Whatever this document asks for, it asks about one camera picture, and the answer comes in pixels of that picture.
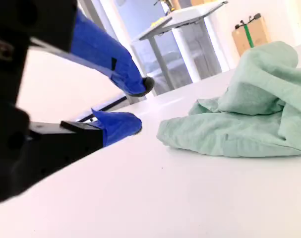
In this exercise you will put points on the green t-shirt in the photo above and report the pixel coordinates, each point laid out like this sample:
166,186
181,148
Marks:
252,111

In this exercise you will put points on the yellow item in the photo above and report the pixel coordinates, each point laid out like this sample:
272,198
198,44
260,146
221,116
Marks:
158,22

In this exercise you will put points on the white desk with grey legs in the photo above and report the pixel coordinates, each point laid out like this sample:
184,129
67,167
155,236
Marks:
185,17

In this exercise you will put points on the green pole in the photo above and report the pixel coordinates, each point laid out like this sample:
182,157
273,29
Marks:
249,37

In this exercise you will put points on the black clamp tool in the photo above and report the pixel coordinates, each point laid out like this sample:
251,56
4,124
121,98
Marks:
257,16

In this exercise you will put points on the cardboard box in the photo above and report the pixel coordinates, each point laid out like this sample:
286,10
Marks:
260,34

